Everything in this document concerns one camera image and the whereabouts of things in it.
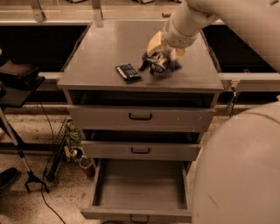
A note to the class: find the blue chip bag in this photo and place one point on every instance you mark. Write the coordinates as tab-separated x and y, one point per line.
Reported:
160	63

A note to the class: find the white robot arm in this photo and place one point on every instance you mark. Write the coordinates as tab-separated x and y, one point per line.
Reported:
237	178

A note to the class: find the grey drawer cabinet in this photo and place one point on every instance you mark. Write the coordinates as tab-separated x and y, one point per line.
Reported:
91	79

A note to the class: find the grey top drawer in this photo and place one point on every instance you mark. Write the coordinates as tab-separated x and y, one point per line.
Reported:
87	117

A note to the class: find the grey drawer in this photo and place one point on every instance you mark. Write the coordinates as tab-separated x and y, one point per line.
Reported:
141	191
87	117
141	151

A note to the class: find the grey middle drawer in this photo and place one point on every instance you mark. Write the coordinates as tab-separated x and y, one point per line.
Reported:
141	151

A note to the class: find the green snack bag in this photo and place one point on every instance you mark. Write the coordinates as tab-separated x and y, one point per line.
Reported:
73	134

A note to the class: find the grey bottom drawer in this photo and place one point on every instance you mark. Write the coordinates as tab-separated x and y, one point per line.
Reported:
141	191

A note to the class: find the dark blue snack packet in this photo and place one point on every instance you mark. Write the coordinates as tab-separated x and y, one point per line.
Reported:
127	72

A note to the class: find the drink can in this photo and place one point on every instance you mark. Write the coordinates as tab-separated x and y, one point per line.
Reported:
76	154

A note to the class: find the brown cup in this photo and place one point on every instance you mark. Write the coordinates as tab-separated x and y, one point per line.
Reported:
86	165

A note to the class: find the black tray on stand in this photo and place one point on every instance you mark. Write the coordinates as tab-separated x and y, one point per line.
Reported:
18	82

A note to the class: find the black tripod stand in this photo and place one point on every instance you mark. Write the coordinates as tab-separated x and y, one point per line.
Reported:
32	178

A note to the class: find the black wire basket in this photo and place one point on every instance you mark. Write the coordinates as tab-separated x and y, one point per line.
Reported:
57	151

